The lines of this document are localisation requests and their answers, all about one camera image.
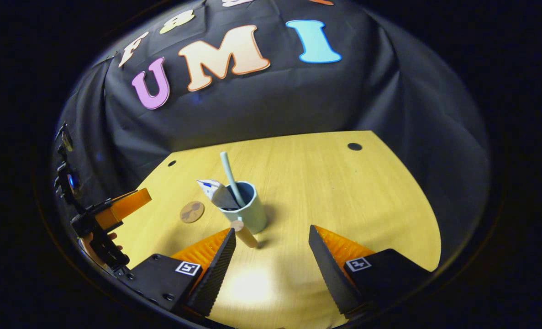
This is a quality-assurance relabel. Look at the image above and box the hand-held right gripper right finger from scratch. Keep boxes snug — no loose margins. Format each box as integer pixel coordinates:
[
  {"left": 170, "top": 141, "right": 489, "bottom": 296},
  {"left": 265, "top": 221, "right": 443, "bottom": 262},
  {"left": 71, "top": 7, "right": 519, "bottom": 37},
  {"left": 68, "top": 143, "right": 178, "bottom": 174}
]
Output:
[{"left": 308, "top": 225, "right": 431, "bottom": 319}]

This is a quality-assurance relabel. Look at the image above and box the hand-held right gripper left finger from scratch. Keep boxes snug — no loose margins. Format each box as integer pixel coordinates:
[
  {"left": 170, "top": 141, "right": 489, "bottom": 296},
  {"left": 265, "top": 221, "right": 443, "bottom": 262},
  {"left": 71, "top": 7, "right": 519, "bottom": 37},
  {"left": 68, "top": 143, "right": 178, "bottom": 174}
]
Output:
[{"left": 119, "top": 228, "right": 237, "bottom": 318}]

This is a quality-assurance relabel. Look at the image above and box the round brown coaster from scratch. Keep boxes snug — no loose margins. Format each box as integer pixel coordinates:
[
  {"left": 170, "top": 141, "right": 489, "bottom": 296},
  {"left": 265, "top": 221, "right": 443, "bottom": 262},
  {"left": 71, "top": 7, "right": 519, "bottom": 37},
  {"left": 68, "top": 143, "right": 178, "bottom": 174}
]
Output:
[{"left": 180, "top": 201, "right": 205, "bottom": 224}]

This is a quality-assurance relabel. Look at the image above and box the light green cup wooden handle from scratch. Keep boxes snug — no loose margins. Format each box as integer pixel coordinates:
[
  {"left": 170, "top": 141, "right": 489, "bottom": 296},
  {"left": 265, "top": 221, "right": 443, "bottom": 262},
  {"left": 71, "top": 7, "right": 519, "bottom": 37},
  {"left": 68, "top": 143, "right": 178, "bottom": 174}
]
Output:
[{"left": 216, "top": 181, "right": 268, "bottom": 249}]

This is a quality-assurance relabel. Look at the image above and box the white toothpaste tube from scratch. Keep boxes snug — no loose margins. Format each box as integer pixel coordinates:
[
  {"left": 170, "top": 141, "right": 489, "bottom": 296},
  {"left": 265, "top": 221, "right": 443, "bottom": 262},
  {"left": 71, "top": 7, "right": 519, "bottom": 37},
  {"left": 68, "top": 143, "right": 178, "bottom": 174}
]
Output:
[{"left": 196, "top": 179, "right": 242, "bottom": 211}]

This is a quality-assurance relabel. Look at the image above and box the pale green toothbrush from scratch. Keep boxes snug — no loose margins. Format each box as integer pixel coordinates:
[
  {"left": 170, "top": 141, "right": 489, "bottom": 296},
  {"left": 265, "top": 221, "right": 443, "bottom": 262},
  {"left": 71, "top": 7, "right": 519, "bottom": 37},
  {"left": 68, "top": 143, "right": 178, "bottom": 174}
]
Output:
[{"left": 220, "top": 152, "right": 247, "bottom": 208}]

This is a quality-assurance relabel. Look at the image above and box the yellow wooden desktop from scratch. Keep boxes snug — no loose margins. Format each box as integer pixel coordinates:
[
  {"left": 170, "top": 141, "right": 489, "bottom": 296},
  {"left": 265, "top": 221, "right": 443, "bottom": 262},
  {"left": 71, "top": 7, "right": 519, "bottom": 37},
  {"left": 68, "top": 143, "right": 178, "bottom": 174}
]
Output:
[{"left": 111, "top": 131, "right": 442, "bottom": 329}]

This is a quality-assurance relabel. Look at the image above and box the black backdrop cloth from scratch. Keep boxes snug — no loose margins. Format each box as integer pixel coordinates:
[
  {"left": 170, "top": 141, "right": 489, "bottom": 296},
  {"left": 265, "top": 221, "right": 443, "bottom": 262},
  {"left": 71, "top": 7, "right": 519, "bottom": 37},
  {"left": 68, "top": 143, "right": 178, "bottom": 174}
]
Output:
[{"left": 52, "top": 0, "right": 490, "bottom": 256}]

